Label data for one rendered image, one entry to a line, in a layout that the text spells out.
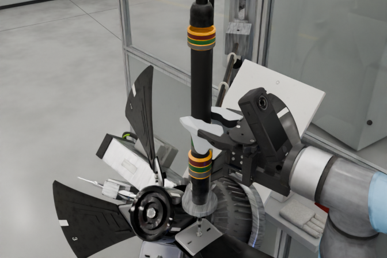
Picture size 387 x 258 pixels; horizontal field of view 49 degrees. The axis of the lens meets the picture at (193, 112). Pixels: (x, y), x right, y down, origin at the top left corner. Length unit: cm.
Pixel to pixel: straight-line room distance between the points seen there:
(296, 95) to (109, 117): 252
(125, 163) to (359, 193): 76
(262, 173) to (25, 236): 211
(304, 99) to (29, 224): 199
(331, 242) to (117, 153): 74
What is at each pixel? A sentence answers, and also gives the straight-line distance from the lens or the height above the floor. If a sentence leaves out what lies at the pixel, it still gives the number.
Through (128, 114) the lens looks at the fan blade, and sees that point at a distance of 118.
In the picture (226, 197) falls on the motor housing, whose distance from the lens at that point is 104.
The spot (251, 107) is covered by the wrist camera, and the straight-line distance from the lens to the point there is 63.
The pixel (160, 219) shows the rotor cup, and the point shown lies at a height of 123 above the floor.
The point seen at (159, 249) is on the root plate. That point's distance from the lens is 99.
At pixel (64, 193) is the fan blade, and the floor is 113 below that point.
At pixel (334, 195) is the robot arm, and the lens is 63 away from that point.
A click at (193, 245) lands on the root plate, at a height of 119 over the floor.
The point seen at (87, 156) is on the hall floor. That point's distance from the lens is 312.
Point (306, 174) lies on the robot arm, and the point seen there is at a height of 149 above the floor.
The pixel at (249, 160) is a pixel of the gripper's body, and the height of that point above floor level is 147.
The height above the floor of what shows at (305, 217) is 88.
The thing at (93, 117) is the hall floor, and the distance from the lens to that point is 353.
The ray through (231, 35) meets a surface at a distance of 128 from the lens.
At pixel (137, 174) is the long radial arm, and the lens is 120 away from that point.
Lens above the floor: 189
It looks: 33 degrees down
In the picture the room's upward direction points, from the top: straight up
